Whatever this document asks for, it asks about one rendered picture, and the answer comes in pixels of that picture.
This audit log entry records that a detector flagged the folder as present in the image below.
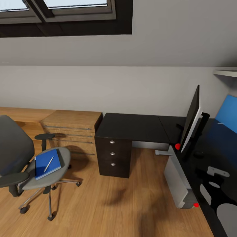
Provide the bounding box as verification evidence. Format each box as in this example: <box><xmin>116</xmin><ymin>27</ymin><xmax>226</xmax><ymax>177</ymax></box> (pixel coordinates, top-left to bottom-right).
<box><xmin>35</xmin><ymin>149</ymin><xmax>61</xmax><ymax>180</ymax></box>

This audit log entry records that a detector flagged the mouse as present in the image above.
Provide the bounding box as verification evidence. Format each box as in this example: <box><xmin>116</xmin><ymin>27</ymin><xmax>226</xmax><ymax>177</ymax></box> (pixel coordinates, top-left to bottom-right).
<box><xmin>194</xmin><ymin>151</ymin><xmax>205</xmax><ymax>158</ymax></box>

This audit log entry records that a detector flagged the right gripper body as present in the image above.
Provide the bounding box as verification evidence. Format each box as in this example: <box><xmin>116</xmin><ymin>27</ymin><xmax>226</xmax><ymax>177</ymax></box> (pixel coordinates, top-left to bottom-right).
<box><xmin>197</xmin><ymin>169</ymin><xmax>222</xmax><ymax>186</ymax></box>

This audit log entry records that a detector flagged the swivel chair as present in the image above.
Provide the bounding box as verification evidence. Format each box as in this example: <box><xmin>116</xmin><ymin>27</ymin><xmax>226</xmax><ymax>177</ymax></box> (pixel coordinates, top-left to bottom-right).
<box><xmin>0</xmin><ymin>115</ymin><xmax>81</xmax><ymax>221</ymax></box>

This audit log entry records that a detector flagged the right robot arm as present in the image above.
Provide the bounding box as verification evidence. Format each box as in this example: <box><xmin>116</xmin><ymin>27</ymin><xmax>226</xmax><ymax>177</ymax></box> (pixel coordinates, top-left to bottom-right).
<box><xmin>195</xmin><ymin>167</ymin><xmax>237</xmax><ymax>237</ymax></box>

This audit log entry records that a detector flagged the monitor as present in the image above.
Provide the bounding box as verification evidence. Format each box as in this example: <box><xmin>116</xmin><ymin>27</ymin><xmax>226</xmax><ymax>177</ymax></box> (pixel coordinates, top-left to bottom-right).
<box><xmin>169</xmin><ymin>85</ymin><xmax>210</xmax><ymax>152</ymax></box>

